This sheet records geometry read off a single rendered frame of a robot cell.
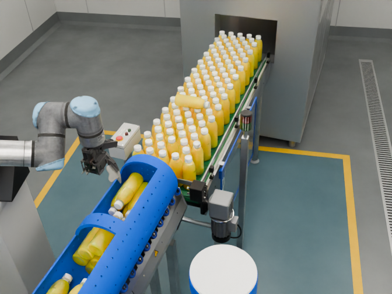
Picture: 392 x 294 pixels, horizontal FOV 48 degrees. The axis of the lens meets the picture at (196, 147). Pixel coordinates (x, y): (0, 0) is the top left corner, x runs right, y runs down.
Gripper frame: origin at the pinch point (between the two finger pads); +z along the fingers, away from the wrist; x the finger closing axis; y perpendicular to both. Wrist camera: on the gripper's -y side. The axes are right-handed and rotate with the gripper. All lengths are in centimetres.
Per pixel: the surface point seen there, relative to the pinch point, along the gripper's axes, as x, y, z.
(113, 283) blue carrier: 14.1, 26.6, 26.4
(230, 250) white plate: 49, -10, 36
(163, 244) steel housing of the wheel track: 14, -16, 55
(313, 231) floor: 81, -124, 141
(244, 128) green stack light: 35, -78, 23
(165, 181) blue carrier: 12.0, -27.9, 24.0
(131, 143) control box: -24, -61, 36
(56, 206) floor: -118, -82, 143
